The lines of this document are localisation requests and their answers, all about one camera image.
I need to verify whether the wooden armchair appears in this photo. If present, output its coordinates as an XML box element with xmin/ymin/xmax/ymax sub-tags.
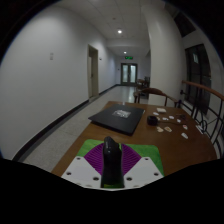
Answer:
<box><xmin>133</xmin><ymin>87</ymin><xmax>181</xmax><ymax>108</ymax></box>

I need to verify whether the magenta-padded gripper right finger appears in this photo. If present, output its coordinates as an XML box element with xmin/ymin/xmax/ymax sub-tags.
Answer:
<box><xmin>120</xmin><ymin>143</ymin><xmax>164</xmax><ymax>189</ymax></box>

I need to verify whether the black closed laptop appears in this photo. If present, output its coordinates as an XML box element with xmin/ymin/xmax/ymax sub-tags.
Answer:
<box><xmin>88</xmin><ymin>104</ymin><xmax>146</xmax><ymax>136</ymax></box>

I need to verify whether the green mouse pad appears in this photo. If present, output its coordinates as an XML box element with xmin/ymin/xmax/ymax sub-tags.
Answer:
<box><xmin>76</xmin><ymin>138</ymin><xmax>166</xmax><ymax>190</ymax></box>

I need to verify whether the black computer mouse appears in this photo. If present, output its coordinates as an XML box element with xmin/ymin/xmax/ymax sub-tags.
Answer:
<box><xmin>100</xmin><ymin>135</ymin><xmax>125</xmax><ymax>189</ymax></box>

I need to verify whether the dark tall window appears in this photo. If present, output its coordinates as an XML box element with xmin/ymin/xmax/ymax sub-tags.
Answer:
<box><xmin>184</xmin><ymin>43</ymin><xmax>213</xmax><ymax>116</ymax></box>

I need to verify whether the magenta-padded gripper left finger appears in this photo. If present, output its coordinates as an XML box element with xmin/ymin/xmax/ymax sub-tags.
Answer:
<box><xmin>61</xmin><ymin>143</ymin><xmax>106</xmax><ymax>189</ymax></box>

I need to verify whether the black railing with wooden handrail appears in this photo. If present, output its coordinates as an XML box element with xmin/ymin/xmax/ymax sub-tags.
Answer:
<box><xmin>179</xmin><ymin>79</ymin><xmax>224</xmax><ymax>159</ymax></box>

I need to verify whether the dark small window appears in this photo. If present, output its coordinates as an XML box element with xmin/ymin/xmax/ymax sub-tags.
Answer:
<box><xmin>173</xmin><ymin>11</ymin><xmax>198</xmax><ymax>38</ymax></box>

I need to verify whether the glass double door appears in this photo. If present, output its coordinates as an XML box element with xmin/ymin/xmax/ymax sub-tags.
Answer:
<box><xmin>120</xmin><ymin>63</ymin><xmax>138</xmax><ymax>86</ymax></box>

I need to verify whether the white side door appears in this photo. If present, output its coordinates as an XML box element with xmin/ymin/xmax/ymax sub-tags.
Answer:
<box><xmin>87</xmin><ymin>44</ymin><xmax>100</xmax><ymax>100</ymax></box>

